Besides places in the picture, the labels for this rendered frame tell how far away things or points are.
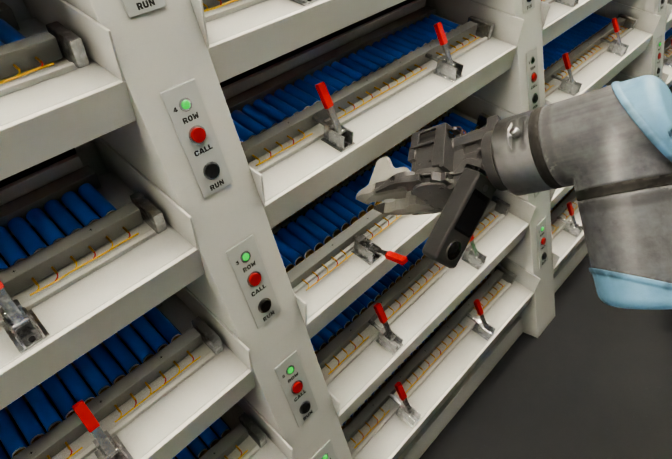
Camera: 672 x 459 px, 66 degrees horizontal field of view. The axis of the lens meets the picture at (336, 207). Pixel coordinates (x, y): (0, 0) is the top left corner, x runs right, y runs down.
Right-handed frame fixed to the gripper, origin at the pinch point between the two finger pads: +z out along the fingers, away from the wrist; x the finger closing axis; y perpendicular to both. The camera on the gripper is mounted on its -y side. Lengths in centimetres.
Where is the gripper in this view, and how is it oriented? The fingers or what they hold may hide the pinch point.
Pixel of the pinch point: (372, 206)
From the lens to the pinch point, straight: 72.7
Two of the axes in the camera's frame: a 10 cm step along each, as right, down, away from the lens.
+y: 1.4, -9.1, 3.8
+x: -6.9, -3.7, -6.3
